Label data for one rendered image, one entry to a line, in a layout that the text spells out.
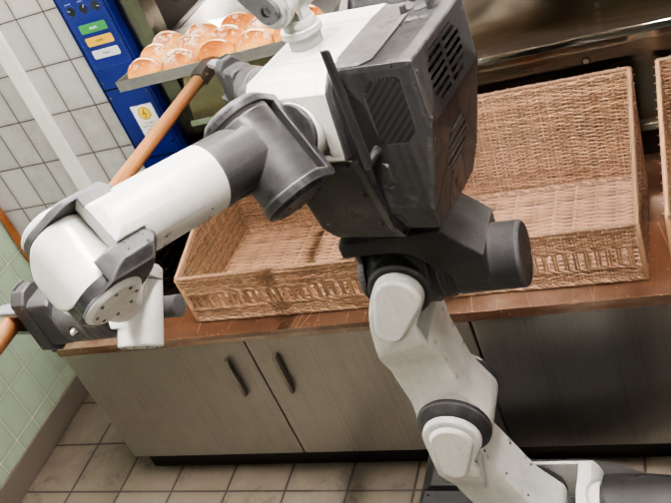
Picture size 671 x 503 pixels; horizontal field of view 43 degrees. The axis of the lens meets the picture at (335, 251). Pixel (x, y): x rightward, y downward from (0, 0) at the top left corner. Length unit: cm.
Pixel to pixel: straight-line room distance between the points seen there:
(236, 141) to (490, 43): 121
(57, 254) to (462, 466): 95
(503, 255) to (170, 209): 59
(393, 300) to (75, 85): 151
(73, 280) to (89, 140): 178
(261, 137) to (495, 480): 96
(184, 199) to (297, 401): 139
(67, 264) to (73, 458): 220
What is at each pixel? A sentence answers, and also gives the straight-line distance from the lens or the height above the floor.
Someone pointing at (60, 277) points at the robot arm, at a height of 139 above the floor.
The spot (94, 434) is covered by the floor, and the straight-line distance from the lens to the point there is 318.
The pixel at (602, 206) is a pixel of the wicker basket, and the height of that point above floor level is 59.
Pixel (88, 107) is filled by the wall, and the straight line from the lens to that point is 267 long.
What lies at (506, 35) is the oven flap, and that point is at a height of 98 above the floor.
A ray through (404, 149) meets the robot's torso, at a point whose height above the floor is 127.
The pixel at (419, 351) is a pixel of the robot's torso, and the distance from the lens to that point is 150.
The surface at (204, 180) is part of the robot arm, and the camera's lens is 102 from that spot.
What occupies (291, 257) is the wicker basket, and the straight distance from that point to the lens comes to 235.
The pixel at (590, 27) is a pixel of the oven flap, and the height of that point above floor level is 96.
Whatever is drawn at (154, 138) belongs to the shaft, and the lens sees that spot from 176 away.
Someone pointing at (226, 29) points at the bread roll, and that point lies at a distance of 212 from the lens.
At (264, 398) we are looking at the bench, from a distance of 236.
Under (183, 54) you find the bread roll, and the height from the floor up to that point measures 123.
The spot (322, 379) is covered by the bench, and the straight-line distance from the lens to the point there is 223.
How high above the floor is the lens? 182
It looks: 32 degrees down
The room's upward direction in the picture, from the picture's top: 23 degrees counter-clockwise
